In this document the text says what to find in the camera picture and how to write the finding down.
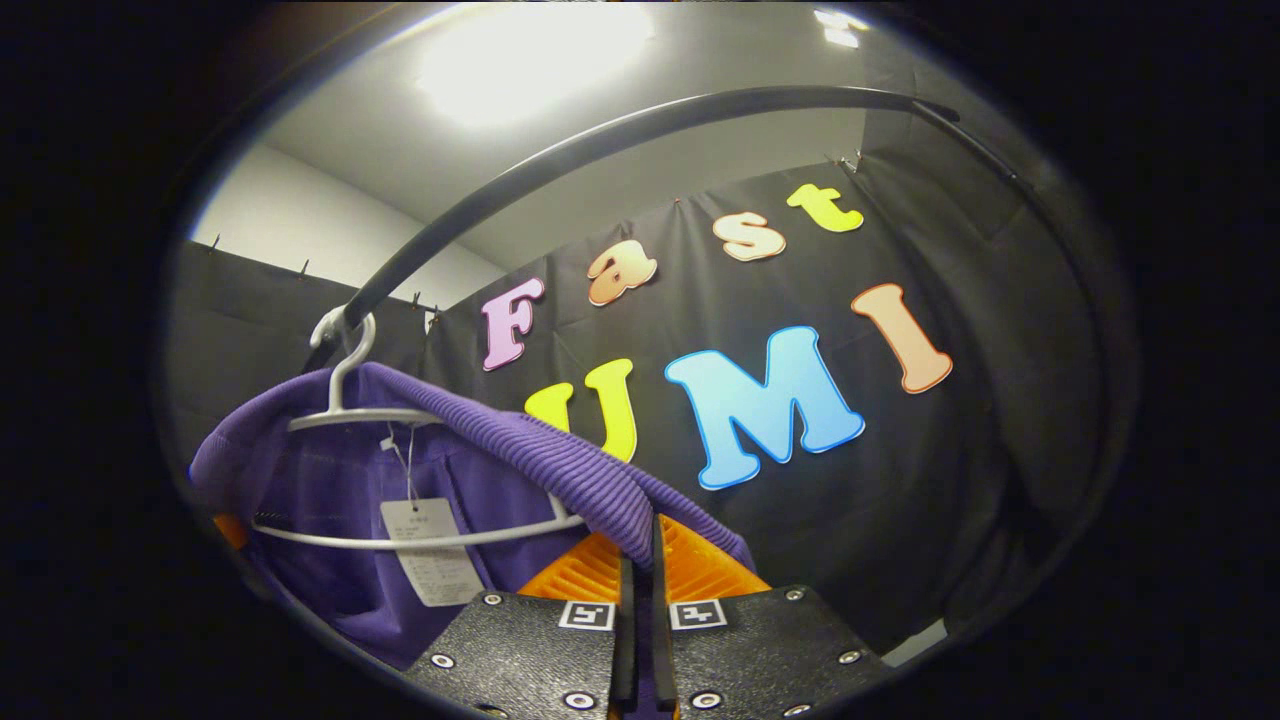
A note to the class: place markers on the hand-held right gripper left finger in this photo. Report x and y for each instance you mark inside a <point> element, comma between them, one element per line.
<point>627,640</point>

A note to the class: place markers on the black clothes rack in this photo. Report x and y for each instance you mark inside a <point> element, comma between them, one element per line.
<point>600,143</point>

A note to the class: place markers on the white clothes hanger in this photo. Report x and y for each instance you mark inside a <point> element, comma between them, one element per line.
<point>360,417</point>

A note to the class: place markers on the black backdrop cloth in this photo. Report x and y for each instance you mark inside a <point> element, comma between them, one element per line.
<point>950,480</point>

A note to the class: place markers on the grey garment tag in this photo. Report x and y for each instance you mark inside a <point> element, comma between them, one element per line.
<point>430,550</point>

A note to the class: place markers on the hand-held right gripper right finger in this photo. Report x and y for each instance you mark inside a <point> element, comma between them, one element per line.
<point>661,640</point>

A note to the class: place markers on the white board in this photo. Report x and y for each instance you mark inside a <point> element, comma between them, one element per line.
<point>915,645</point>

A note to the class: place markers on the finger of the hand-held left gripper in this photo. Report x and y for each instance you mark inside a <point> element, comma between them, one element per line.
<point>230,530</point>

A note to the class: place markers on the ceiling light panel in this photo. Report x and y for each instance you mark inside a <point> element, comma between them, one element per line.
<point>838,30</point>
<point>530,60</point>

